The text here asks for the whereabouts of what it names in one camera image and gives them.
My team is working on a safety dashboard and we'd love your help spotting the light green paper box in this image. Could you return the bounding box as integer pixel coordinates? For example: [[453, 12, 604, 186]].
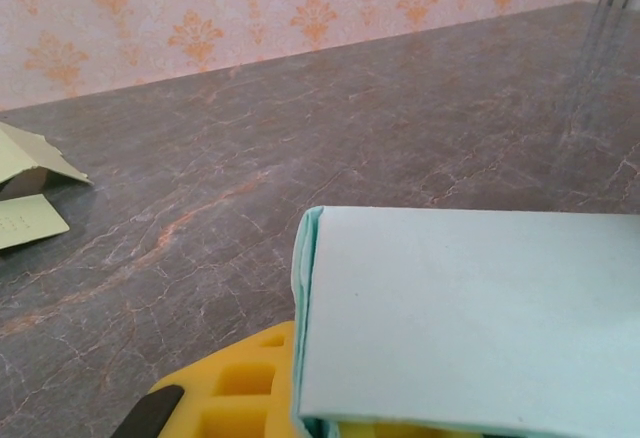
[[0, 121, 95, 252]]

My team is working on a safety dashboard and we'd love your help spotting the light blue paper box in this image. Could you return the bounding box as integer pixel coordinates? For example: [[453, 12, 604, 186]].
[[290, 205, 640, 438]]

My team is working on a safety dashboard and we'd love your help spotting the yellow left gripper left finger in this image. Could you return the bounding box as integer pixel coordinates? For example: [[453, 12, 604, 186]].
[[149, 320, 307, 438]]

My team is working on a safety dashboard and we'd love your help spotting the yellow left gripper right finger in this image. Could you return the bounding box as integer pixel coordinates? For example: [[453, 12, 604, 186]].
[[334, 420, 484, 438]]

